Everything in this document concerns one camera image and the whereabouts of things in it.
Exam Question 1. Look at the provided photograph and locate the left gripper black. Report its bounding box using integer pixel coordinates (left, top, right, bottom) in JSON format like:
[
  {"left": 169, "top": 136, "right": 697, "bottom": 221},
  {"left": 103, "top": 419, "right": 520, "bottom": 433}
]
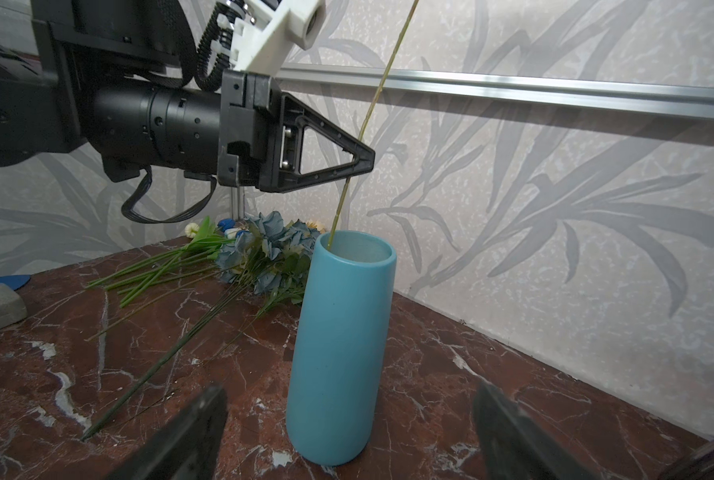
[{"left": 217, "top": 70, "right": 376, "bottom": 192}]

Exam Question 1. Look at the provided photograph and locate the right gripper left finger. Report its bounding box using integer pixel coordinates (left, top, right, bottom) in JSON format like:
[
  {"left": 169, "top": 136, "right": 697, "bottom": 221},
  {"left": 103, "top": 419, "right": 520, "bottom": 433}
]
[{"left": 107, "top": 385, "right": 228, "bottom": 479}]

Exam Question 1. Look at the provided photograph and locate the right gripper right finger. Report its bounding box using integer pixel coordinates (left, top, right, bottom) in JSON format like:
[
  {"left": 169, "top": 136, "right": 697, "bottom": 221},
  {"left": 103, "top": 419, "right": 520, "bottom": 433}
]
[{"left": 473, "top": 381, "right": 597, "bottom": 479}]

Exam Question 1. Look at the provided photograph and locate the dark blue rose stem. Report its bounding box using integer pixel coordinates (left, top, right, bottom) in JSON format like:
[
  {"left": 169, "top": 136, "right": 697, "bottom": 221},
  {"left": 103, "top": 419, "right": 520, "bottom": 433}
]
[{"left": 326, "top": 0, "right": 420, "bottom": 251}]

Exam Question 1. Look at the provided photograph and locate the light blue rose bouquet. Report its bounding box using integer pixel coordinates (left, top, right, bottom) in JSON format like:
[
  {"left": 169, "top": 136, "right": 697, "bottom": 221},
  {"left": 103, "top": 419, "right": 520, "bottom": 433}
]
[{"left": 82, "top": 211, "right": 324, "bottom": 440}]

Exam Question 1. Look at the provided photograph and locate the teal cylindrical vase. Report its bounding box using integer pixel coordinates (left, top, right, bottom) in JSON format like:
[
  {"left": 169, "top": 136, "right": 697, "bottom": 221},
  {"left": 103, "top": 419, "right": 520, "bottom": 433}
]
[{"left": 286, "top": 231, "right": 397, "bottom": 467}]

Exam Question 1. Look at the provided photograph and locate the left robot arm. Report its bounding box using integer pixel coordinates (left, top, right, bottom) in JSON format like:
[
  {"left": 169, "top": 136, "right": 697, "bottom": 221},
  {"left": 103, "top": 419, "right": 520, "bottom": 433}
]
[{"left": 0, "top": 1, "right": 375, "bottom": 193}]

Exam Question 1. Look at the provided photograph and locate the tulip bunch multicoloured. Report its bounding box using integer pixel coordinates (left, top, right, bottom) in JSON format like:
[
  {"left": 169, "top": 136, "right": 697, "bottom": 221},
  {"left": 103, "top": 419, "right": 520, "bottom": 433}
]
[{"left": 85, "top": 217, "right": 242, "bottom": 307}]

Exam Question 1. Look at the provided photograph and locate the blue hand shovel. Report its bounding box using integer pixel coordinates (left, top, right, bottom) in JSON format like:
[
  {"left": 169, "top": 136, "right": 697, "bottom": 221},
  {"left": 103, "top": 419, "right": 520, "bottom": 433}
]
[{"left": 0, "top": 275, "right": 31, "bottom": 291}]

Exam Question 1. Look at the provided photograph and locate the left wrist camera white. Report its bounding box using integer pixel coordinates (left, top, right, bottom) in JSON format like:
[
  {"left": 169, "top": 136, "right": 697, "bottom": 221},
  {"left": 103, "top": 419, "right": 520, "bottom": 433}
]
[{"left": 211, "top": 0, "right": 327, "bottom": 76}]

